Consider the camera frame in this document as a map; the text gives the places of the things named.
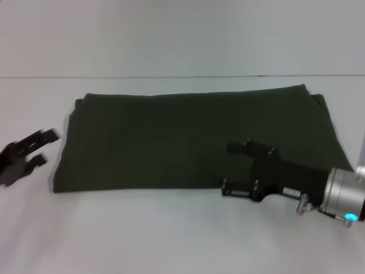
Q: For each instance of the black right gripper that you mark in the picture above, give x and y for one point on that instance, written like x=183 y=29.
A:
x=282 y=177

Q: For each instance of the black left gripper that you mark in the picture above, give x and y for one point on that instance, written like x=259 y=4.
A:
x=12 y=168

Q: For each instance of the dark green t-shirt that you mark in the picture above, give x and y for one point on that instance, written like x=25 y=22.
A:
x=171 y=137

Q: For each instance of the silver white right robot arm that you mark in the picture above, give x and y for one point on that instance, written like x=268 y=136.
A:
x=342 y=191

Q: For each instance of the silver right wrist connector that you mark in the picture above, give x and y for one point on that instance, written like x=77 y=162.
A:
x=303 y=204

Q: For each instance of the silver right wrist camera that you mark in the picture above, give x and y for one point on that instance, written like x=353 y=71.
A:
x=360 y=171

